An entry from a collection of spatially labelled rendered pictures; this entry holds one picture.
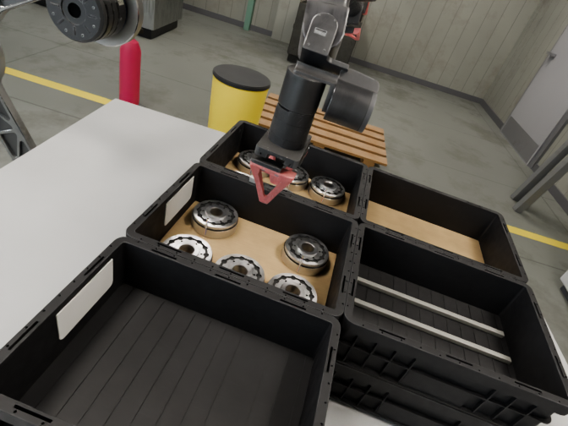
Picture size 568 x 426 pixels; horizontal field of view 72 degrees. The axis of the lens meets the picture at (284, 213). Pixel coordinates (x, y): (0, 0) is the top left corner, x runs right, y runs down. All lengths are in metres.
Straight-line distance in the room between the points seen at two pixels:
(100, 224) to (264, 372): 0.60
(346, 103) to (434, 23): 6.14
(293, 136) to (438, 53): 6.24
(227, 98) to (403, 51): 4.50
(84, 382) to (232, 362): 0.22
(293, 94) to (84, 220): 0.72
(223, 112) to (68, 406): 2.14
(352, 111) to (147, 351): 0.48
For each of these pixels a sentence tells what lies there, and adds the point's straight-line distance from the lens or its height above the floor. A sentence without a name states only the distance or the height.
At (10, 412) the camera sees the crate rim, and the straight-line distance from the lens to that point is 0.55.
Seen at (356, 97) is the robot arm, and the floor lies 1.26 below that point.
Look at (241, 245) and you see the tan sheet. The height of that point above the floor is 0.83.
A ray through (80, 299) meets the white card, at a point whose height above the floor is 0.90.
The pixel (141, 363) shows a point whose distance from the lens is 0.67.
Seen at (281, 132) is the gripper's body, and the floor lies 1.18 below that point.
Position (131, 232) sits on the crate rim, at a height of 0.93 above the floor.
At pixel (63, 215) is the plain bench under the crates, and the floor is 0.70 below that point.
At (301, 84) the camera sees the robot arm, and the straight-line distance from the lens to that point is 0.53.
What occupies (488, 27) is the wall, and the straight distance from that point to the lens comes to 6.84.
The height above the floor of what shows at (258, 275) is 0.86.
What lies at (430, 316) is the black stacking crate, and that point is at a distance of 0.93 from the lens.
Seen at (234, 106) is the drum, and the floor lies 0.45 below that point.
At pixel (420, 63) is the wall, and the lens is 6.74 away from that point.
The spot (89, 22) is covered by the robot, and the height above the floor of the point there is 1.12.
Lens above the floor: 1.41
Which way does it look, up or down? 35 degrees down
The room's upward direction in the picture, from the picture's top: 18 degrees clockwise
